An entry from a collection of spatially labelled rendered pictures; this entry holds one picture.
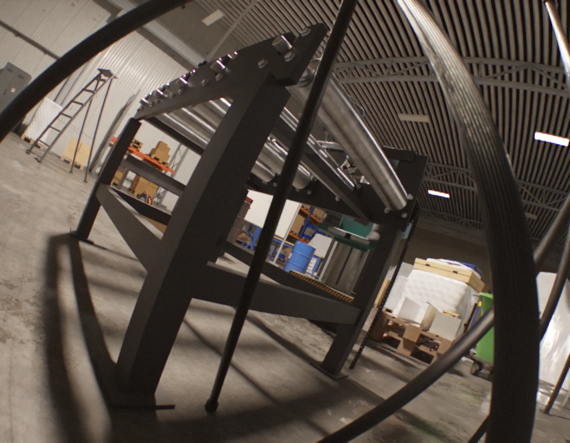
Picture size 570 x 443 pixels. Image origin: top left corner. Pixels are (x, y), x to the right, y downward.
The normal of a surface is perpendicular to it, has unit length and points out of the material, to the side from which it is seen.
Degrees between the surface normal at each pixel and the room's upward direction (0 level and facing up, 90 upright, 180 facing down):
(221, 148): 90
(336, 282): 90
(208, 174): 90
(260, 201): 90
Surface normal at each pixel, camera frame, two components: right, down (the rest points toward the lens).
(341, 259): -0.46, -0.31
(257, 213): 0.39, 0.07
